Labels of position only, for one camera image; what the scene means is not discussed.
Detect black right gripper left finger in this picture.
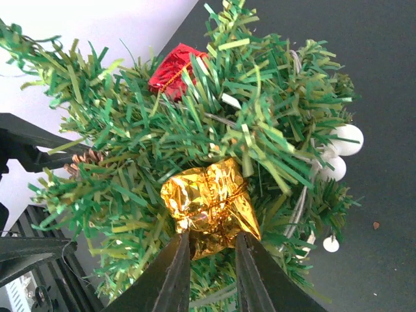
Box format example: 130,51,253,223
104,231,190,312

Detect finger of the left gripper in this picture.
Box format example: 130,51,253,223
1,237,77,287
1,113,89,174

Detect small green christmas tree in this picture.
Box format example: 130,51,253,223
1,1,364,311

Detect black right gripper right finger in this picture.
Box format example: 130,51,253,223
235,231,326,312

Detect brown pine cone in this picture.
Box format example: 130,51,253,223
64,149,105,178

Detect white ball string lights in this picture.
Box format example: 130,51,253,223
159,48,365,254

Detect gold foil gift box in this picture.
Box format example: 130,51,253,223
161,158,261,261

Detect red foil gift box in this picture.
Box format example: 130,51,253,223
148,43,207,101

